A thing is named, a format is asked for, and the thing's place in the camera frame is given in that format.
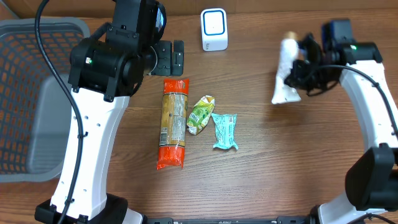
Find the teal snack packet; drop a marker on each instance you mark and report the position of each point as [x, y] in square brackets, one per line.
[224, 131]

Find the white tube with gold cap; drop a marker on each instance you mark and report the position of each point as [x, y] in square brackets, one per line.
[289, 51]

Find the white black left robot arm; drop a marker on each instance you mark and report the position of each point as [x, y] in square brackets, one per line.
[107, 68]

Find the dark grey plastic basket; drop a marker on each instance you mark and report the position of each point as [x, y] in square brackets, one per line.
[35, 113]

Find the green yellow snack packet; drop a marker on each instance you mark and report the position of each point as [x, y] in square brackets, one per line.
[200, 114]

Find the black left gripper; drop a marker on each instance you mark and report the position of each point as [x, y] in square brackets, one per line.
[165, 58]

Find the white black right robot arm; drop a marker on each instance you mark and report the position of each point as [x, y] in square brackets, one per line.
[371, 183]

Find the white barcode scanner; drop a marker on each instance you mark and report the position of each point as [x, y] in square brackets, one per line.
[214, 29]

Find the orange noodle packet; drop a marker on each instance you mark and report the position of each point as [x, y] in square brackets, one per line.
[173, 123]

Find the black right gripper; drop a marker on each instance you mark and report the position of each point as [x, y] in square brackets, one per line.
[302, 69]

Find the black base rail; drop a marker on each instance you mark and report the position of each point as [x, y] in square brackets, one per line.
[278, 220]

